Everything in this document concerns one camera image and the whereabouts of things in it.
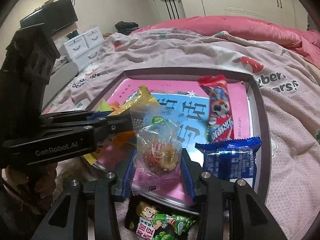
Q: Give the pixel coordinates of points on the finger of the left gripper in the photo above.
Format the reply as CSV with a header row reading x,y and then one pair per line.
x,y
59,139
83,117

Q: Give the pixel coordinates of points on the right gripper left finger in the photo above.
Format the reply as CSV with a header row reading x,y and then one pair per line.
x,y
114,187

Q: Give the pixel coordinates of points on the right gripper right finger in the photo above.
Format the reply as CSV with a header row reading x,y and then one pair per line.
x,y
205,190

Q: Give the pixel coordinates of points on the green milk snack packet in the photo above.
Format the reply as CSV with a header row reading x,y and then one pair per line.
x,y
105,107

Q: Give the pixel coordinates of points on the blue foil snack packet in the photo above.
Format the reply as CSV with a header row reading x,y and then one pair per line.
x,y
232,159

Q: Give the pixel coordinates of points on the black green cartoon snack packet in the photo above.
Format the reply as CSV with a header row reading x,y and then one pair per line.
x,y
151,220

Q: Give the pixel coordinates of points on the orange yellow snack packet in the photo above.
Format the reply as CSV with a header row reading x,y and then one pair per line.
x,y
142,98

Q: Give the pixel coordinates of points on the red blue candy stick packet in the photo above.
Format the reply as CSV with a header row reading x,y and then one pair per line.
x,y
220,120

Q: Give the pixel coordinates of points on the clear round pastry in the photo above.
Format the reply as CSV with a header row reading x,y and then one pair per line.
x,y
158,150

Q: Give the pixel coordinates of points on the white drawer cabinet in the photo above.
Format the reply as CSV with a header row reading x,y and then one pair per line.
x,y
84,48

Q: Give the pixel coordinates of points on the dark cardboard box tray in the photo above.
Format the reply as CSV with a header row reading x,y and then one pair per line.
x,y
259,126

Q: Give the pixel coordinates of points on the pink blue book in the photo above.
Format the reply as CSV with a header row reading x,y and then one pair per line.
x,y
188,98

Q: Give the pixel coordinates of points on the dark folded clothes pile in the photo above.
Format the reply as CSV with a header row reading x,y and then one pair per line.
x,y
126,28

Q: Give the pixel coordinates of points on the pink strawberry bear blanket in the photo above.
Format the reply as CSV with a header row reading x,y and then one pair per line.
x,y
288,83

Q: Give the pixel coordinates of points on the pink quilt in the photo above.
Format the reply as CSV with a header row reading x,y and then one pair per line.
x,y
250,32

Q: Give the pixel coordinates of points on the white wardrobe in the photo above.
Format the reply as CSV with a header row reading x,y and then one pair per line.
x,y
287,13

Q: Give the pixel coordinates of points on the black wall television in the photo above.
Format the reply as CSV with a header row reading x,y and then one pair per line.
x,y
55,16

